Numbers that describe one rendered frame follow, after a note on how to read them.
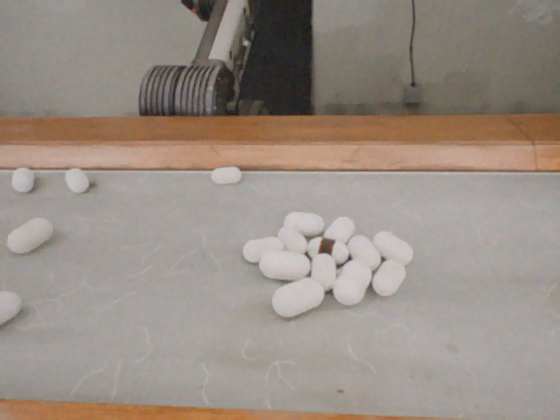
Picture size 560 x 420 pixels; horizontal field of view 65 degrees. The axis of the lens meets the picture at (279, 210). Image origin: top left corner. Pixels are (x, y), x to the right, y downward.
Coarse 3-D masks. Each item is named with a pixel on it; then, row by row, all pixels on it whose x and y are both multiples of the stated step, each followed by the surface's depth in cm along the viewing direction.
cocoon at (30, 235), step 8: (24, 224) 37; (32, 224) 37; (40, 224) 37; (48, 224) 38; (16, 232) 36; (24, 232) 36; (32, 232) 36; (40, 232) 37; (48, 232) 37; (8, 240) 36; (16, 240) 35; (24, 240) 36; (32, 240) 36; (40, 240) 37; (16, 248) 36; (24, 248) 36; (32, 248) 36
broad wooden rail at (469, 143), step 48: (0, 144) 51; (48, 144) 51; (96, 144) 51; (144, 144) 50; (192, 144) 50; (240, 144) 49; (288, 144) 49; (336, 144) 49; (384, 144) 48; (432, 144) 48; (480, 144) 47; (528, 144) 47
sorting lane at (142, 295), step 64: (0, 192) 46; (64, 192) 46; (128, 192) 45; (192, 192) 45; (256, 192) 44; (320, 192) 44; (384, 192) 44; (448, 192) 43; (512, 192) 43; (0, 256) 37; (64, 256) 36; (128, 256) 36; (192, 256) 36; (448, 256) 35; (512, 256) 35; (64, 320) 30; (128, 320) 30; (192, 320) 30; (256, 320) 30; (320, 320) 29; (384, 320) 29; (448, 320) 29; (512, 320) 29; (0, 384) 26; (64, 384) 26; (128, 384) 26; (192, 384) 25; (256, 384) 25; (320, 384) 25; (384, 384) 25; (448, 384) 25; (512, 384) 25
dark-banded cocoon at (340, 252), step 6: (312, 240) 34; (318, 240) 34; (336, 240) 34; (312, 246) 34; (318, 246) 34; (336, 246) 33; (342, 246) 33; (312, 252) 34; (336, 252) 33; (342, 252) 33; (348, 252) 34; (336, 258) 33; (342, 258) 33
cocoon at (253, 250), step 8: (256, 240) 34; (264, 240) 34; (272, 240) 34; (280, 240) 35; (248, 248) 34; (256, 248) 34; (264, 248) 34; (272, 248) 34; (280, 248) 34; (248, 256) 34; (256, 256) 34
